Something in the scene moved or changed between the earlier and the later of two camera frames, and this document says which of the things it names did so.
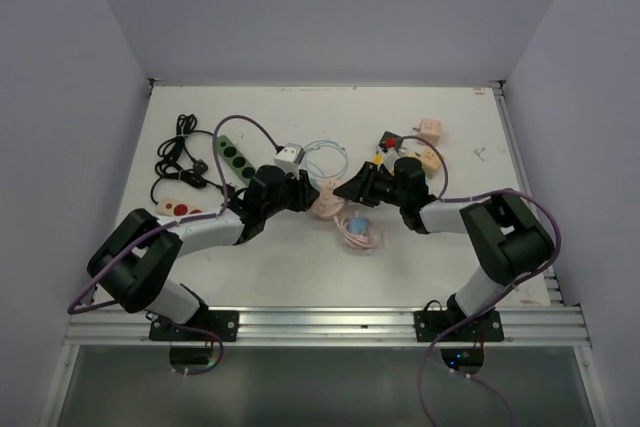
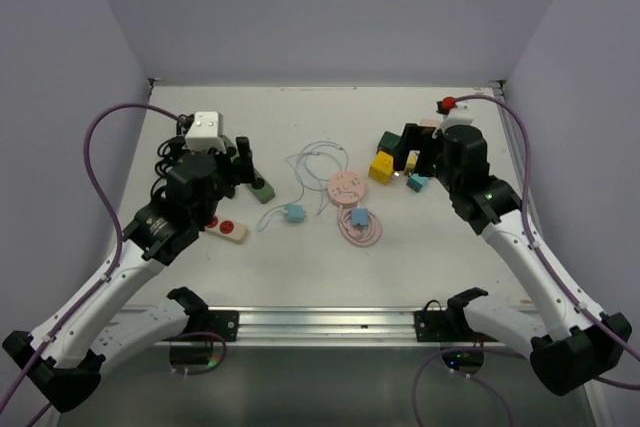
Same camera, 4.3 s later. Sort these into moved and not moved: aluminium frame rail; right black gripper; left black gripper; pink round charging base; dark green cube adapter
Moved: pink round charging base; left black gripper; right black gripper
Not moved: aluminium frame rail; dark green cube adapter
